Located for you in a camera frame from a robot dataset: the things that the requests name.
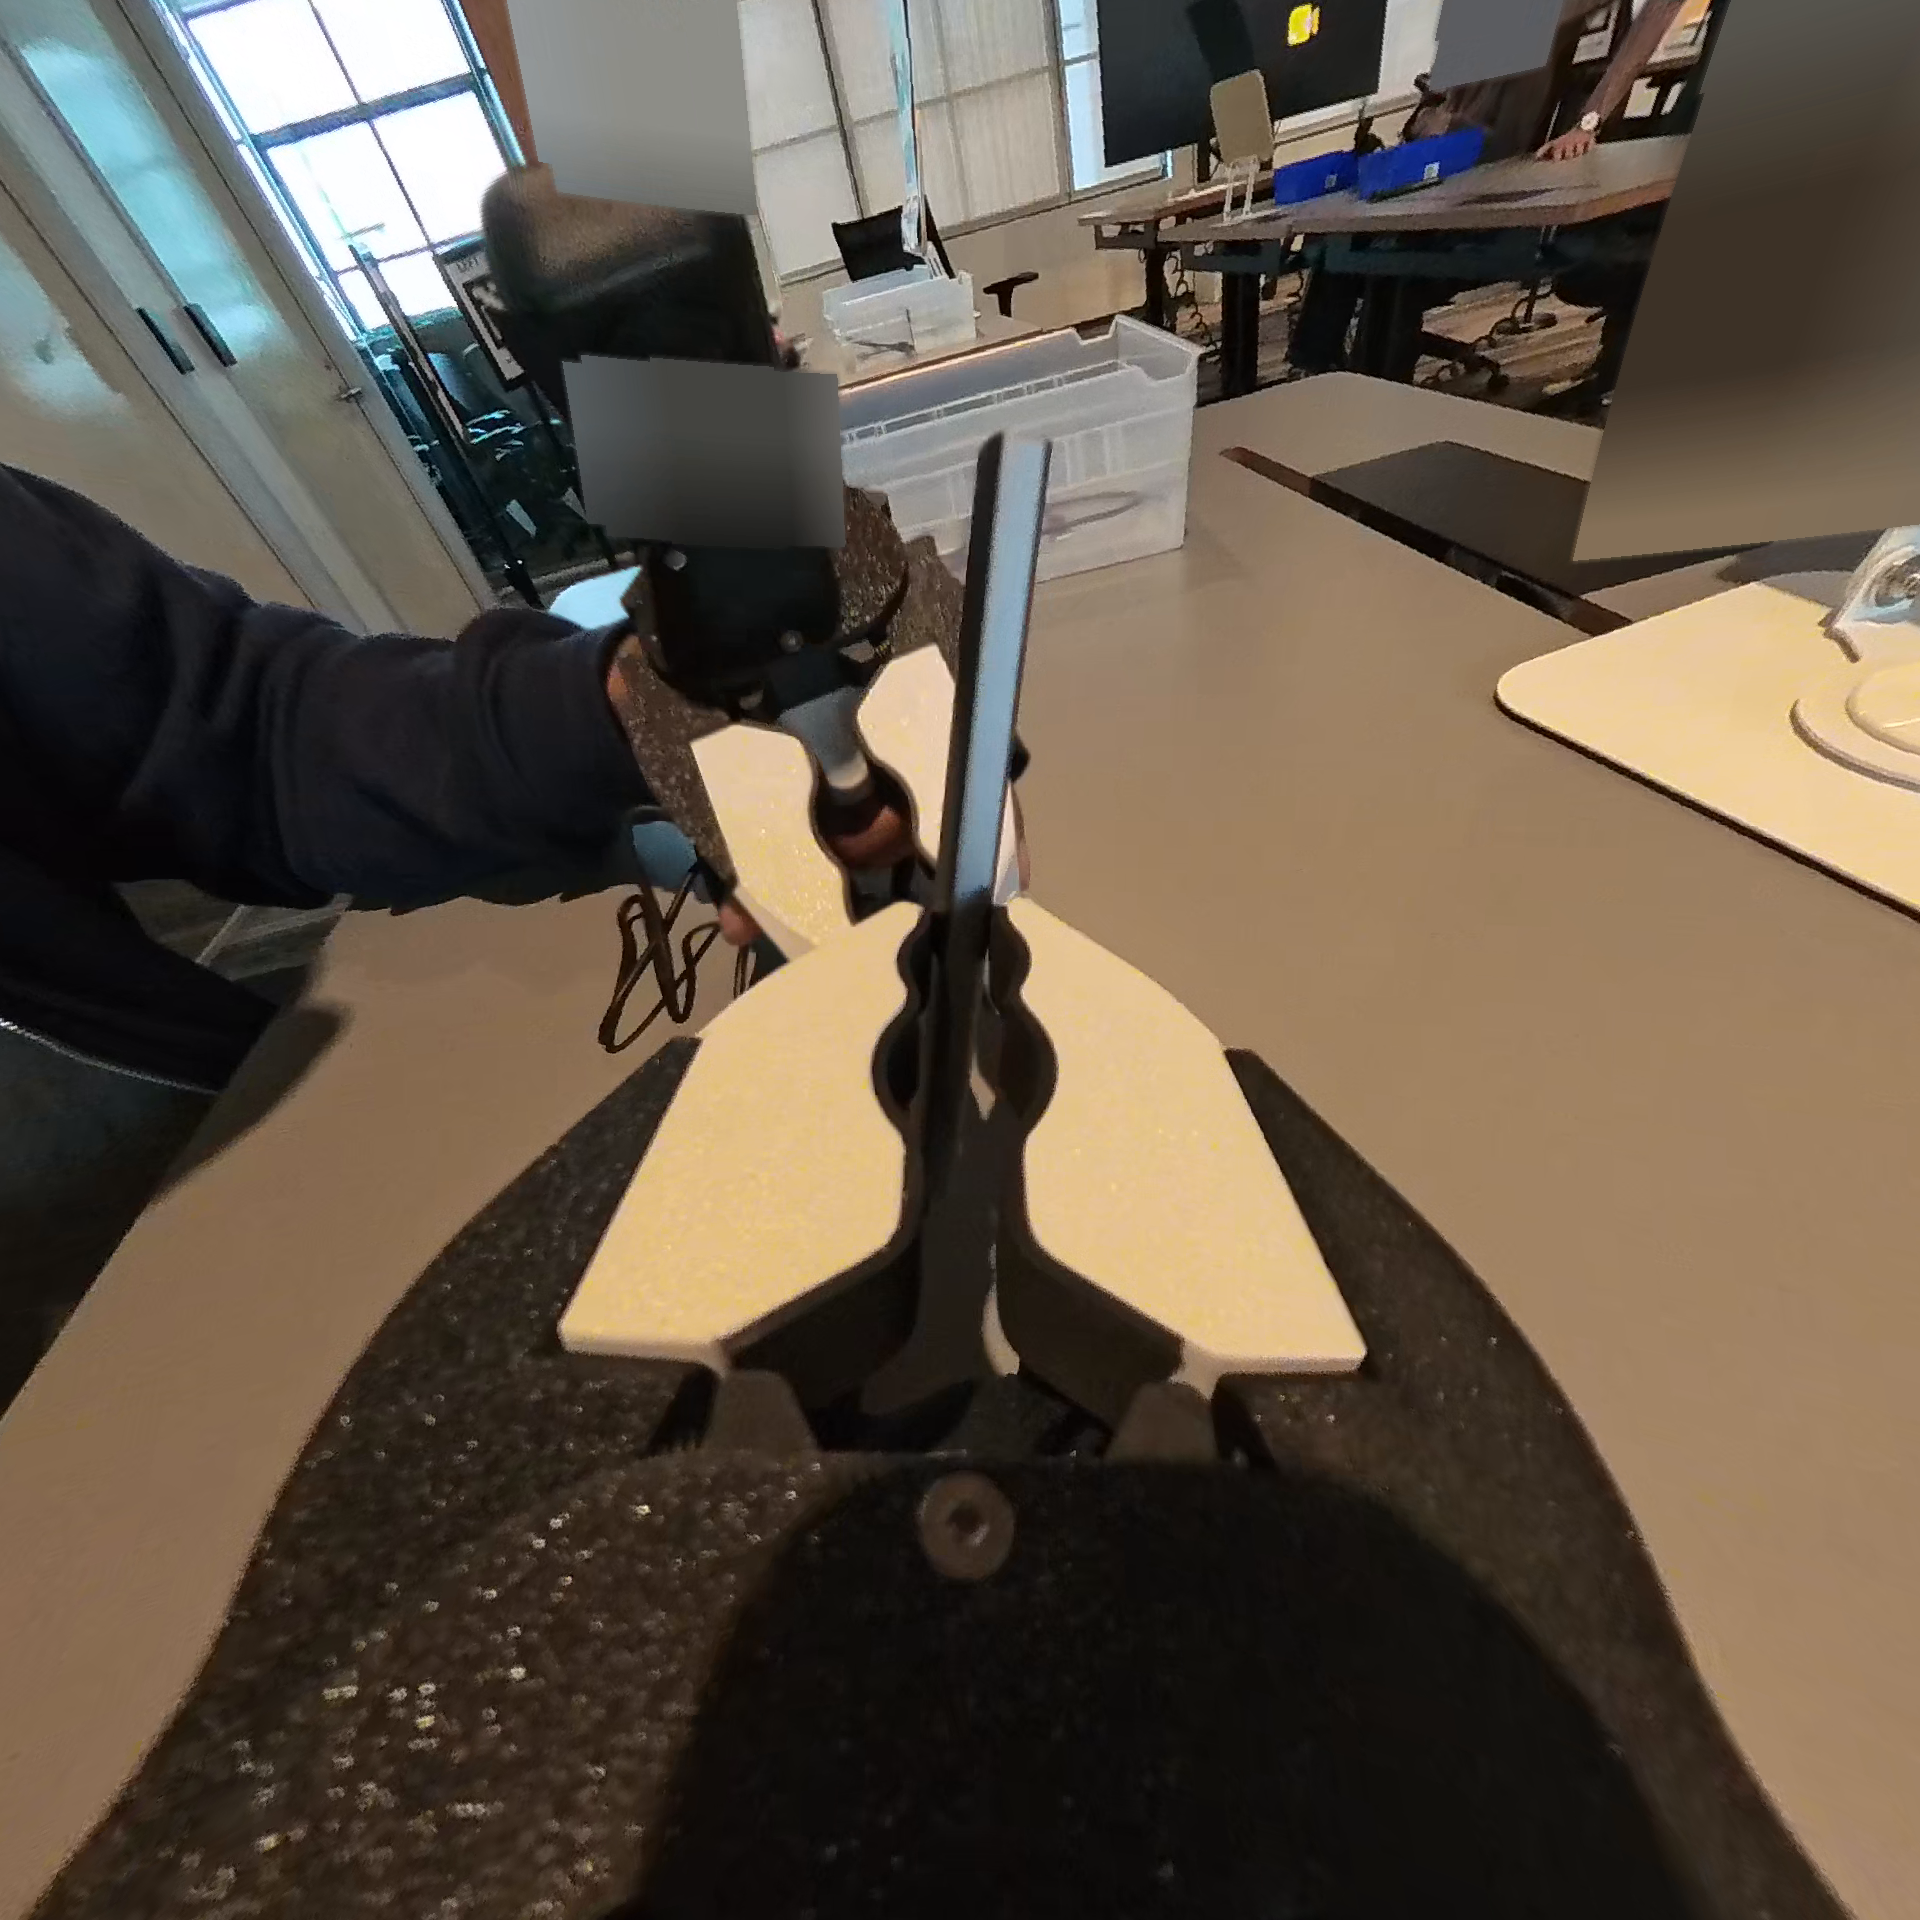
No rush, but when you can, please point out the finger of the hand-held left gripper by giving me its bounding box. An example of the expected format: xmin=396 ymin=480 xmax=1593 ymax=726
xmin=691 ymin=724 xmax=904 ymax=964
xmin=857 ymin=650 xmax=1041 ymax=906

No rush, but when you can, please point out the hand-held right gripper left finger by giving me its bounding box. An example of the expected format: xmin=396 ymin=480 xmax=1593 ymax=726
xmin=559 ymin=900 xmax=939 ymax=1413

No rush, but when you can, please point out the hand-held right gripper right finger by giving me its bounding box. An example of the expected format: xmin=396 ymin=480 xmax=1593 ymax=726
xmin=984 ymin=900 xmax=1370 ymax=1419

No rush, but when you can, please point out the grey multiport hub black cable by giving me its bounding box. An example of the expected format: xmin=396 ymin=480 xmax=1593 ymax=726
xmin=863 ymin=432 xmax=1057 ymax=1419

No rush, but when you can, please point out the clear plastic bin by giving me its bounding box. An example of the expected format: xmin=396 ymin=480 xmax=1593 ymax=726
xmin=819 ymin=269 xmax=985 ymax=360
xmin=833 ymin=316 xmax=1204 ymax=590

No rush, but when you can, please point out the person's left forearm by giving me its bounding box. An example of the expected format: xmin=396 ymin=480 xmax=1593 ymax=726
xmin=0 ymin=465 xmax=664 ymax=1051

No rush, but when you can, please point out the black office chair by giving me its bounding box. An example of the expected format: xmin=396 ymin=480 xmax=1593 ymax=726
xmin=831 ymin=201 xmax=1041 ymax=317

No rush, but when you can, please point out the black desk mat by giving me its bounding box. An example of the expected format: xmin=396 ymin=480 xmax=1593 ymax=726
xmin=1309 ymin=440 xmax=1604 ymax=586

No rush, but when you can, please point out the black monitor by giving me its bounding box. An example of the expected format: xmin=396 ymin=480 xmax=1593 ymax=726
xmin=1095 ymin=0 xmax=1391 ymax=170

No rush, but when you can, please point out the beige document stand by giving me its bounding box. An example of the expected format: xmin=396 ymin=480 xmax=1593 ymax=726
xmin=1208 ymin=66 xmax=1280 ymax=214

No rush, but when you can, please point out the wooden office table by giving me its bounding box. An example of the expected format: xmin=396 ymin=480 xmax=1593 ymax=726
xmin=1080 ymin=134 xmax=1683 ymax=401

